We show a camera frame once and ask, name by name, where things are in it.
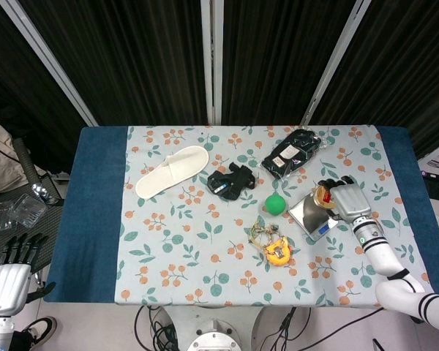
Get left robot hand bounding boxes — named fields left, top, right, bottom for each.
left=0, top=233, right=56, bottom=317

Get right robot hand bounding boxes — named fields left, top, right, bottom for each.
left=317, top=175, right=373, bottom=222

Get round red yellow tin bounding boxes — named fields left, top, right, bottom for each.
left=313, top=185, right=337, bottom=211

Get robot base column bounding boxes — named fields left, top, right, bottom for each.
left=166, top=305, right=264, bottom=351

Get silver digital kitchen scale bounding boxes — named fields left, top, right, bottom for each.
left=288, top=192, right=339, bottom=242

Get black and white sneaker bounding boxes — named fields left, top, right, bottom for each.
left=20, top=316, right=59, bottom=351

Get clear plastic tray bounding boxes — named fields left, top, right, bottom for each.
left=0, top=193, right=48, bottom=235

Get green ball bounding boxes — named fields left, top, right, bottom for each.
left=264, top=193, right=288, bottom=216

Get black gloves in plastic bag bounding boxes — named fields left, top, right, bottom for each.
left=260, top=127, right=330, bottom=180

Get blue table mat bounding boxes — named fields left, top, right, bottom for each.
left=42, top=125, right=439, bottom=307

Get beige jacket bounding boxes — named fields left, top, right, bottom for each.
left=0, top=113, right=47, bottom=216

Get floral patterned tablecloth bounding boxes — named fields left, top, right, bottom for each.
left=113, top=125, right=427, bottom=311

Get white slipper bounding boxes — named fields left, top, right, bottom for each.
left=135, top=145, right=210, bottom=200

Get black strap buckle device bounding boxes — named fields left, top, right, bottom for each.
left=206, top=162, right=258, bottom=202

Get black floor cables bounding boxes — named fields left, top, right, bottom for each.
left=134, top=305, right=180, bottom=351

